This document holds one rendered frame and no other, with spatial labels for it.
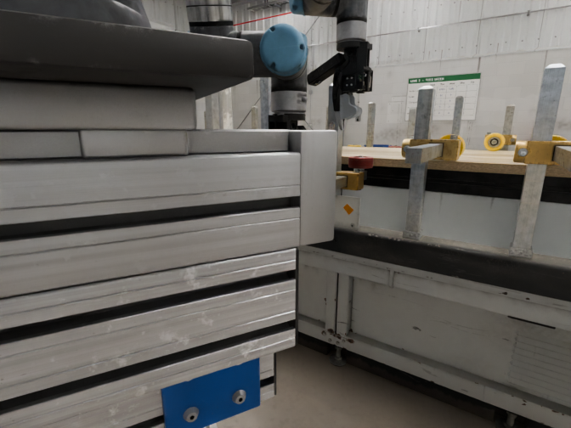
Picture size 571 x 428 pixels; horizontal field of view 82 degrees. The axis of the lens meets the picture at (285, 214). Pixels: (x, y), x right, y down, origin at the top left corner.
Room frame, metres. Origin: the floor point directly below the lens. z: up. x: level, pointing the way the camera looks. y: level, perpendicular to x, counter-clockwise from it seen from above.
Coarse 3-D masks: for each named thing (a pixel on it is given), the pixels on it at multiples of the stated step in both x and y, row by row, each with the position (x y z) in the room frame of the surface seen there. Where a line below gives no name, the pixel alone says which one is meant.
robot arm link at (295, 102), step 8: (272, 96) 0.72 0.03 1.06; (280, 96) 0.70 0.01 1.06; (288, 96) 0.70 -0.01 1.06; (296, 96) 0.70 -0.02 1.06; (304, 96) 0.72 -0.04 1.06; (272, 104) 0.72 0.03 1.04; (280, 104) 0.70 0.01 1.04; (288, 104) 0.70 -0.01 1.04; (296, 104) 0.70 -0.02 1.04; (304, 104) 0.72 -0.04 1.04; (280, 112) 0.71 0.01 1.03; (288, 112) 0.70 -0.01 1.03; (296, 112) 0.71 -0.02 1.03
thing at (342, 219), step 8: (336, 200) 0.99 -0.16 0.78; (344, 200) 0.98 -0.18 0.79; (352, 200) 0.96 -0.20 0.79; (336, 208) 0.99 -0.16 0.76; (336, 216) 0.99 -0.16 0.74; (344, 216) 0.98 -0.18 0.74; (352, 216) 0.96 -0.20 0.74; (336, 224) 0.99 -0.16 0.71; (344, 224) 0.97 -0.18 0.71; (352, 224) 0.96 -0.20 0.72
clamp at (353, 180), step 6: (336, 174) 0.99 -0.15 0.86; (342, 174) 0.98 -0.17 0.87; (348, 174) 0.97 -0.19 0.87; (354, 174) 0.96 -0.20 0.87; (360, 174) 0.97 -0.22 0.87; (348, 180) 0.97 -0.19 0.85; (354, 180) 0.96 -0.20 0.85; (360, 180) 0.97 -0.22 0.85; (348, 186) 0.97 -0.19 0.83; (354, 186) 0.96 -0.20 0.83; (360, 186) 0.98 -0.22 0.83
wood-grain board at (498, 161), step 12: (348, 156) 1.20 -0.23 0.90; (372, 156) 1.20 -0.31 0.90; (384, 156) 1.20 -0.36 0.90; (396, 156) 1.20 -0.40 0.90; (468, 156) 1.20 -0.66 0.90; (480, 156) 1.20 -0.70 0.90; (492, 156) 1.20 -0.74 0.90; (504, 156) 1.20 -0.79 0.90; (432, 168) 1.04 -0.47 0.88; (444, 168) 1.03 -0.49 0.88; (456, 168) 1.01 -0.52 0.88; (468, 168) 0.99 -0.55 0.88; (480, 168) 0.97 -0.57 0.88; (492, 168) 0.96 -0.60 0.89; (504, 168) 0.94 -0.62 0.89; (516, 168) 0.93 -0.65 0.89; (552, 168) 0.88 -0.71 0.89; (564, 168) 0.87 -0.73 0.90
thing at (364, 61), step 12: (336, 48) 0.92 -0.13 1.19; (348, 48) 0.91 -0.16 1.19; (360, 48) 0.89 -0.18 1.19; (348, 60) 0.91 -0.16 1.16; (360, 60) 0.89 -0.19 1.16; (336, 72) 0.90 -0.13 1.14; (348, 72) 0.88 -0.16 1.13; (360, 72) 0.87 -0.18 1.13; (372, 72) 0.92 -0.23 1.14; (348, 84) 0.90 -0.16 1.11; (360, 84) 0.87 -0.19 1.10
